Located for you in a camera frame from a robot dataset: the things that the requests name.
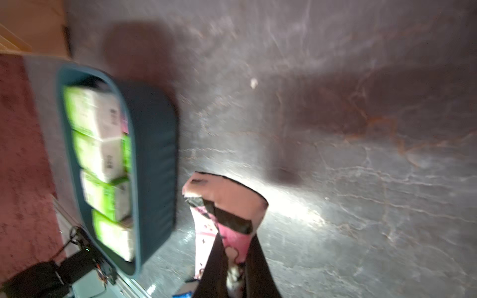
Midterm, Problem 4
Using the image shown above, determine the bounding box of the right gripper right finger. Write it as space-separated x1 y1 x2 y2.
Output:
245 236 281 298

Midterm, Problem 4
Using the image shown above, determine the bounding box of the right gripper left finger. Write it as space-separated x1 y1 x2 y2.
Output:
192 234 229 298

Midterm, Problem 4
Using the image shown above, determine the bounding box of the blue tissue pack bottom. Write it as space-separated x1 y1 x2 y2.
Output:
172 280 199 298

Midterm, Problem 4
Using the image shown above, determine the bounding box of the pink tissue pack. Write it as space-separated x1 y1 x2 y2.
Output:
182 172 268 298
121 115 129 135

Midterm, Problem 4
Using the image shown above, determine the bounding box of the green tissue pack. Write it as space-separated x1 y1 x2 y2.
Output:
63 86 122 140
80 170 131 222
72 130 125 183
92 209 135 262

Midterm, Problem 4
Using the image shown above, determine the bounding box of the teal storage box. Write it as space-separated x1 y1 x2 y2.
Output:
56 63 178 278

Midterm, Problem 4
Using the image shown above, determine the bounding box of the pink tissue pack bottom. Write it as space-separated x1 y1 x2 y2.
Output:
121 115 129 135

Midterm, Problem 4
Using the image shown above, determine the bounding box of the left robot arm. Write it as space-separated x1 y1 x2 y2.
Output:
1 249 98 298

